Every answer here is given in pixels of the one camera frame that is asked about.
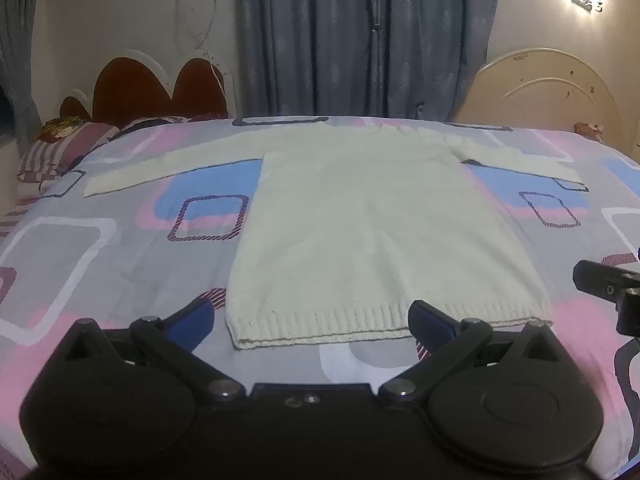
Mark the grey-blue curtain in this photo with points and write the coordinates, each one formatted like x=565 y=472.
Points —
x=310 y=35
x=440 y=35
x=17 y=60

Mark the patterned pink grey bedsheet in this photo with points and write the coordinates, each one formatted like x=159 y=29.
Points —
x=125 y=260

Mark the striped pillow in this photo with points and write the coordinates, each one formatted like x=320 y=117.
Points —
x=70 y=152

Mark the red floral pillow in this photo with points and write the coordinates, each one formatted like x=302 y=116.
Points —
x=62 y=127

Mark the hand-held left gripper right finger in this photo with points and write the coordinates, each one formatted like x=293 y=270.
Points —
x=425 y=322

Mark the cream arched headboard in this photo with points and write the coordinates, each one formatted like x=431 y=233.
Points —
x=550 y=100

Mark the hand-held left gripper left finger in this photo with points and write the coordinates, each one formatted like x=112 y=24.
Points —
x=196 y=319

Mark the red headboard with white frame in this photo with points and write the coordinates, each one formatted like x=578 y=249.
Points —
x=130 y=90

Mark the white knitted sweater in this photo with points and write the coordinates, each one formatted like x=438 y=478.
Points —
x=350 y=220

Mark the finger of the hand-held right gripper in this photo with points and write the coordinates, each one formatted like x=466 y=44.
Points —
x=597 y=280

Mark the wall lamp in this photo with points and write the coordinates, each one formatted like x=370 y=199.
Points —
x=587 y=0

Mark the orange floral cloth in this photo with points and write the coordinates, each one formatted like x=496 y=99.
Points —
x=590 y=128

